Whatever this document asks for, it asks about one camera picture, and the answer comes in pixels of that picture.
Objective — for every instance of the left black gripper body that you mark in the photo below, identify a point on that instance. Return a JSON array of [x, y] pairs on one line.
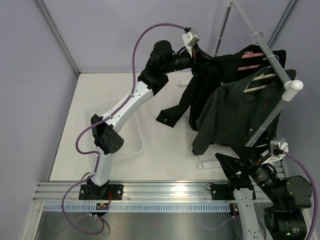
[[195, 60]]

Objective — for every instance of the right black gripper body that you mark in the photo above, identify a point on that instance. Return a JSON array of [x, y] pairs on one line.
[[248, 164]]

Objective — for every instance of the black shirt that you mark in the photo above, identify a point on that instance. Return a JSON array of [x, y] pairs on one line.
[[225, 70]]

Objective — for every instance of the pink hanger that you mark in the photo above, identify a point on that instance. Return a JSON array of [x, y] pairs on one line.
[[251, 58]]

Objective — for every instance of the dark striped shirt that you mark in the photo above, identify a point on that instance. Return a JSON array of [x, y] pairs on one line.
[[231, 116]]

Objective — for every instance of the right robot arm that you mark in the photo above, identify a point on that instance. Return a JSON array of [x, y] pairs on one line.
[[294, 211]]

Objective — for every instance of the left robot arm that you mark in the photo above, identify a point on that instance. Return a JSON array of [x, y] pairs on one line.
[[105, 129]]

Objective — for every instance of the wooden hanger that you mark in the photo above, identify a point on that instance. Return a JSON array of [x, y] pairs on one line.
[[261, 81]]

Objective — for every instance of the metal clothes rack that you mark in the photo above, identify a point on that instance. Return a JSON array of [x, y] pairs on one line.
[[292, 87]]

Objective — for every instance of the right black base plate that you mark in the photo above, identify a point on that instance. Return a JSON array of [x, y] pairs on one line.
[[226, 191]]

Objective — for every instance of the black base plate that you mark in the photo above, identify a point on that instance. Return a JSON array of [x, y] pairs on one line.
[[106, 192], [226, 191]]

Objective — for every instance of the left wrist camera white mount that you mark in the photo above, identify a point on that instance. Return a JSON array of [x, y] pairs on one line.
[[190, 37]]

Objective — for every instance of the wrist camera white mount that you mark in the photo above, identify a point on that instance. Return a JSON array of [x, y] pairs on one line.
[[277, 146], [190, 37]]

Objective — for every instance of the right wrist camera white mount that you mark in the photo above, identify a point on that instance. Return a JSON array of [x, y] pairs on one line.
[[277, 146]]

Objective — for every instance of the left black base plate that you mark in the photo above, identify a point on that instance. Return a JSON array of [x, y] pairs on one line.
[[106, 192]]

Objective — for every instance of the aluminium rail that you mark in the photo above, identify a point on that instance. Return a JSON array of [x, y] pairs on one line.
[[136, 192]]

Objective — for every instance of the white slotted cable duct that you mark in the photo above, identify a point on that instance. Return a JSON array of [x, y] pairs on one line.
[[148, 207]]

